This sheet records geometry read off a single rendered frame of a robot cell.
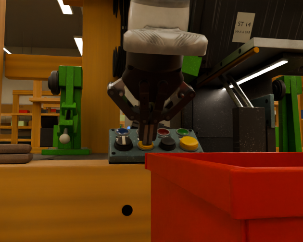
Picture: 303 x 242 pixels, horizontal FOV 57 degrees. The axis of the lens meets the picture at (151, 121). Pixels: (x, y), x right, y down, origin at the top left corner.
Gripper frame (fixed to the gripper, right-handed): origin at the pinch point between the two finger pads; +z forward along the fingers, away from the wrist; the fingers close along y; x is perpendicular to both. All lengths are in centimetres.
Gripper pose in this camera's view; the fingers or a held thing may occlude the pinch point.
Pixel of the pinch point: (147, 131)
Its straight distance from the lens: 42.9
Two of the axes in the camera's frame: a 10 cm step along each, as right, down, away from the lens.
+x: 1.3, 5.0, -8.5
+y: -9.9, -0.1, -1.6
